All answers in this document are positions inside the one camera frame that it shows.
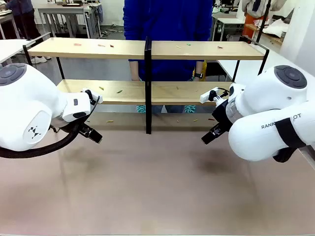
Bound person in blue sweater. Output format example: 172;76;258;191
122;0;214;114

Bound person's right forearm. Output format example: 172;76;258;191
129;60;140;81

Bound thin wrist camera cable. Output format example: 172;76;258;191
216;87;231;98

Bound black stand pole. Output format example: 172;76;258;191
255;0;272;44

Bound teal microfibre duster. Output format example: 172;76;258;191
184;76;197;114
136;76;147;114

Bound person in dark clothes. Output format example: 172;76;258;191
6;0;41;40

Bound black arm strap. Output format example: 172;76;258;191
272;117;307;163

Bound wooden two-tier shelf black frame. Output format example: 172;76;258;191
147;40;270;135
22;36;150;135

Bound grey background table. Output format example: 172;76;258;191
36;1;102;38

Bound large white table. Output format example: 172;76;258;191
218;49;304;83

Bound person's left forearm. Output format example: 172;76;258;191
194;60;206;81

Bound person in orange trousers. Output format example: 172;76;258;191
241;0;271;44

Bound white background desk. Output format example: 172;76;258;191
0;9;20;40

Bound white bag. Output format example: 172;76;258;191
262;18;290;37

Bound white side table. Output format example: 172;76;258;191
0;38;36;63

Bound black corrugated cable sleeve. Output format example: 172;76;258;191
0;94;100;159

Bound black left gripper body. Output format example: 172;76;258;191
78;122;91;135

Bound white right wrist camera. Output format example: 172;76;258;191
199;87;221;104

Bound white sneakers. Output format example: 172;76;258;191
31;56;52;65

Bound white background table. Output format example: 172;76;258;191
212;11;247;41

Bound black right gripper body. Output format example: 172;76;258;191
211;97;237;130

